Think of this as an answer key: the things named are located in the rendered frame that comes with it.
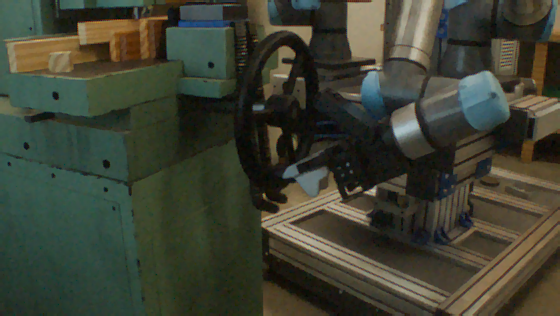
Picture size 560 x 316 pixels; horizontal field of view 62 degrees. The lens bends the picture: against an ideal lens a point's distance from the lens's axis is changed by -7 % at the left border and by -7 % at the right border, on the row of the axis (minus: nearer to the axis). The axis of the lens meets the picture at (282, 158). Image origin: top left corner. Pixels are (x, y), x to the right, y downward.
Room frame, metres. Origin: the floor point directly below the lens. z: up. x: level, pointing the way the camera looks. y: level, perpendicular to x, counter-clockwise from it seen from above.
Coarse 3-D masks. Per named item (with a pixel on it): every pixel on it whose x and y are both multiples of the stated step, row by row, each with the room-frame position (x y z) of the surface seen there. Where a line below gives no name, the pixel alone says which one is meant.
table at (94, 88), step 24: (24, 72) 0.80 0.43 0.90; (48, 72) 0.80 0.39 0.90; (72, 72) 0.79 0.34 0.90; (96, 72) 0.78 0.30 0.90; (120, 72) 0.78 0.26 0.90; (144, 72) 0.83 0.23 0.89; (168, 72) 0.88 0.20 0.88; (264, 72) 0.99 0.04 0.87; (24, 96) 0.79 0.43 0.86; (48, 96) 0.76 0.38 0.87; (72, 96) 0.73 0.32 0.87; (96, 96) 0.73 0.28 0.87; (120, 96) 0.77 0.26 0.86; (144, 96) 0.82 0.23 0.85; (216, 96) 0.86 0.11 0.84
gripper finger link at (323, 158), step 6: (330, 150) 0.70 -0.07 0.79; (336, 150) 0.71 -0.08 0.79; (318, 156) 0.71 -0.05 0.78; (324, 156) 0.70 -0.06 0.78; (330, 156) 0.70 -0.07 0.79; (306, 162) 0.72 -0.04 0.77; (312, 162) 0.71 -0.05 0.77; (318, 162) 0.70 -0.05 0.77; (324, 162) 0.70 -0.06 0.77; (300, 168) 0.73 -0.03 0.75; (306, 168) 0.73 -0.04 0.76; (312, 168) 0.72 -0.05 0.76
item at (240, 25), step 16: (240, 32) 0.90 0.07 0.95; (256, 32) 0.94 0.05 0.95; (240, 48) 0.90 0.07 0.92; (240, 64) 0.90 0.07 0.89; (256, 96) 0.94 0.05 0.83; (256, 128) 0.95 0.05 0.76; (256, 144) 0.91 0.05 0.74; (256, 192) 0.90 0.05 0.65; (272, 192) 0.95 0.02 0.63; (256, 208) 0.92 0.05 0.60; (272, 208) 0.98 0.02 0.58
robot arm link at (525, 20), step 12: (504, 0) 1.19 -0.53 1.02; (516, 0) 1.10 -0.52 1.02; (528, 0) 1.09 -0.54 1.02; (540, 0) 1.11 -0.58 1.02; (552, 0) 1.17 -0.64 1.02; (504, 12) 1.18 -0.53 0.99; (516, 12) 1.15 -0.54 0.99; (528, 12) 1.13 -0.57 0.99; (540, 12) 1.14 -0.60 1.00; (552, 12) 1.15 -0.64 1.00; (504, 24) 1.21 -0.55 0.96; (516, 24) 1.16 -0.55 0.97; (528, 24) 1.15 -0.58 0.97; (540, 24) 1.16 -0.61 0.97; (552, 24) 1.15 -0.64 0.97; (504, 36) 1.23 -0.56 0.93; (516, 36) 1.21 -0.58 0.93; (528, 36) 1.19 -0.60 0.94; (540, 36) 1.18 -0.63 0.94
